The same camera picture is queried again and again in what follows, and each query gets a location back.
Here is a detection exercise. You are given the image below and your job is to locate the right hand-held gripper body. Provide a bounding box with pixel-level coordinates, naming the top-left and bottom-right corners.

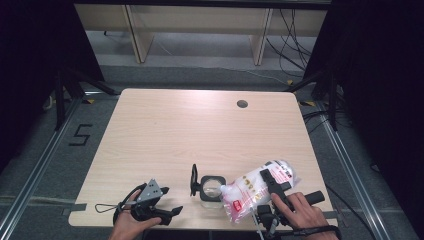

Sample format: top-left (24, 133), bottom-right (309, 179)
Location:
top-left (255, 189), bottom-right (326, 239)

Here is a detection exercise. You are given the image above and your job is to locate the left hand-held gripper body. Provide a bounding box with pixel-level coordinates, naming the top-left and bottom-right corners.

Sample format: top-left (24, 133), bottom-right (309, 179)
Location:
top-left (131, 178), bottom-right (173, 226)

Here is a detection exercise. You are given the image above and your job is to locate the red and white sugar bag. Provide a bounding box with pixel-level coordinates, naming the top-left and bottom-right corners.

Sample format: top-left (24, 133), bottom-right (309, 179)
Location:
top-left (219, 159), bottom-right (300, 225)

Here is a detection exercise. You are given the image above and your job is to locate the clear jar with black lid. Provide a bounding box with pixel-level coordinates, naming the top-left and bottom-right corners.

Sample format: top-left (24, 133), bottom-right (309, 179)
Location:
top-left (189, 163), bottom-right (228, 210)

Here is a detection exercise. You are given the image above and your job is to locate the person's left hand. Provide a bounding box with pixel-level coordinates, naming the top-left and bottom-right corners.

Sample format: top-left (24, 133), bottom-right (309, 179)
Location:
top-left (109, 189), bottom-right (163, 240)

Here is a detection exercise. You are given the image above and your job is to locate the person's right hand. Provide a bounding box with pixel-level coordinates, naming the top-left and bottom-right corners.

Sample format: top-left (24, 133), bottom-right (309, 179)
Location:
top-left (270, 191), bottom-right (338, 240)

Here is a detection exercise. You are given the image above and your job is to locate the grey tape strip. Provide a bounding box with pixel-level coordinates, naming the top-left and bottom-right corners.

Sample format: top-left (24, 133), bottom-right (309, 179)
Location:
top-left (63, 202), bottom-right (88, 217)

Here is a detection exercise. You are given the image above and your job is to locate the black metal stand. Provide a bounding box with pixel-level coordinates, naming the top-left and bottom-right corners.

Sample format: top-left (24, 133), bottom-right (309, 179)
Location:
top-left (284, 71), bottom-right (340, 133)
top-left (53, 66), bottom-right (120, 132)

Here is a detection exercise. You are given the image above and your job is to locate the dark curtain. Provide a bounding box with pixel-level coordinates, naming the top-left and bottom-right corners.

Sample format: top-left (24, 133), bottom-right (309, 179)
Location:
top-left (0, 0), bottom-right (105, 174)
top-left (304, 0), bottom-right (424, 231)

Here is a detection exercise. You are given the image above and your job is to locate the light wooden shelf unit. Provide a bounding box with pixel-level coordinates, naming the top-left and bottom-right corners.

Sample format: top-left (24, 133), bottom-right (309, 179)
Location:
top-left (73, 3), bottom-right (329, 66)

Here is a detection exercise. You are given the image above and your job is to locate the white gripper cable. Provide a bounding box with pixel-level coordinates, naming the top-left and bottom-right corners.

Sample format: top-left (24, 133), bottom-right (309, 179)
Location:
top-left (251, 213), bottom-right (266, 240)

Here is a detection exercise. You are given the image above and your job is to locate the black wrist strap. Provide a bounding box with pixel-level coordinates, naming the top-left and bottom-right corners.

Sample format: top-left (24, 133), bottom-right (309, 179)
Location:
top-left (293, 224), bottom-right (342, 238)
top-left (112, 182), bottom-right (148, 225)

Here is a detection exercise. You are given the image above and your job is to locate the thin grey wire loop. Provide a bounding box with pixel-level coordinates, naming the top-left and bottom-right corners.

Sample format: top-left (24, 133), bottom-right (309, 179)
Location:
top-left (94, 202), bottom-right (122, 214)

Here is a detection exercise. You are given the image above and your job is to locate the aluminium floor rail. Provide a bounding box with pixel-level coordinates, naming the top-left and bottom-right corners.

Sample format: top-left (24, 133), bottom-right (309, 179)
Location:
top-left (0, 96), bottom-right (85, 240)
top-left (314, 99), bottom-right (393, 240)

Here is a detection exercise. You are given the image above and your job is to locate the black floor cable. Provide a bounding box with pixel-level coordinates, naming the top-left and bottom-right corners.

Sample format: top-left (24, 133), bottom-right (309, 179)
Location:
top-left (325, 184), bottom-right (378, 240)

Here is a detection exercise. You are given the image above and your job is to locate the bundle of black floor cables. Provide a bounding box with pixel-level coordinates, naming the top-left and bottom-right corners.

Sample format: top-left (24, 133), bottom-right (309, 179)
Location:
top-left (264, 8), bottom-right (318, 80)

